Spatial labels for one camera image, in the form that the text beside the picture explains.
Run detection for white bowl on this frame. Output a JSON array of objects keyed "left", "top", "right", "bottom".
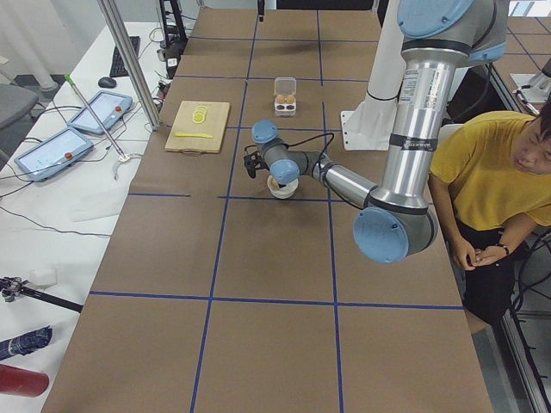
[{"left": 267, "top": 176, "right": 299, "bottom": 200}]

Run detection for clear plastic egg box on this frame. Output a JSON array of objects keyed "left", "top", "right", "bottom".
[{"left": 274, "top": 77, "right": 297, "bottom": 117}]

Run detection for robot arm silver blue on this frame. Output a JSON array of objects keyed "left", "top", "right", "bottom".
[{"left": 244, "top": 1, "right": 509, "bottom": 263}]

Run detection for white small box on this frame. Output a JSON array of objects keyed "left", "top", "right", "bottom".
[{"left": 28, "top": 267, "right": 58, "bottom": 288}]

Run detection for wooden cutting board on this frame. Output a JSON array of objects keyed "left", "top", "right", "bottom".
[{"left": 164, "top": 101, "right": 231, "bottom": 154}]

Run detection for yellow lemon slices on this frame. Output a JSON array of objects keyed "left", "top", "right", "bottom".
[{"left": 192, "top": 105, "right": 208, "bottom": 124}]

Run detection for yellow plastic knife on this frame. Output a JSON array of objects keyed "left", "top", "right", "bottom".
[{"left": 174, "top": 133, "right": 214, "bottom": 139}]

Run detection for metal rod with green tip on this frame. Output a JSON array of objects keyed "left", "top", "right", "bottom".
[{"left": 64, "top": 74, "right": 131, "bottom": 163}]

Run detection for far teach pendant tablet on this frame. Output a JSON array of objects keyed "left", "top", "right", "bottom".
[{"left": 67, "top": 90, "right": 133, "bottom": 135}]

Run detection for teach pendant tablet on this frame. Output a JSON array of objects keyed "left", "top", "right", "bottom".
[
  {"left": 67, "top": 90, "right": 133, "bottom": 135},
  {"left": 15, "top": 126, "right": 94, "bottom": 182}
]

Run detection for black keyboard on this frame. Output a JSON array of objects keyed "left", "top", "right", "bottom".
[{"left": 108, "top": 35, "right": 141, "bottom": 78}]

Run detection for black computer mouse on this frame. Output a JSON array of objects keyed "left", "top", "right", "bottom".
[{"left": 97, "top": 77, "right": 117, "bottom": 89}]

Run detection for person in yellow shirt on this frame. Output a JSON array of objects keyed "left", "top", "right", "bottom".
[{"left": 428, "top": 104, "right": 550, "bottom": 333}]

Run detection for near teach pendant tablet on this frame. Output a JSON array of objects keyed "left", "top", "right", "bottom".
[{"left": 15, "top": 126, "right": 94, "bottom": 182}]

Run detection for black tripod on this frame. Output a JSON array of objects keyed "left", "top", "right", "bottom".
[{"left": 1, "top": 277, "right": 84, "bottom": 313}]

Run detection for folded blue umbrella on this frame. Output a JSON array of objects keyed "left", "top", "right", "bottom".
[{"left": 0, "top": 326, "right": 53, "bottom": 361}]

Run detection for red cylinder bottle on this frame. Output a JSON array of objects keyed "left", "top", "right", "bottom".
[{"left": 1, "top": 365, "right": 50, "bottom": 398}]

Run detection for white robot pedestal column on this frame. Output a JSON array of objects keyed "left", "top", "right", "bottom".
[{"left": 341, "top": 0, "right": 406, "bottom": 151}]

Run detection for aluminium frame post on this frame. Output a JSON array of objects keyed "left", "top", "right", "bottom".
[{"left": 97, "top": 0, "right": 160, "bottom": 131}]

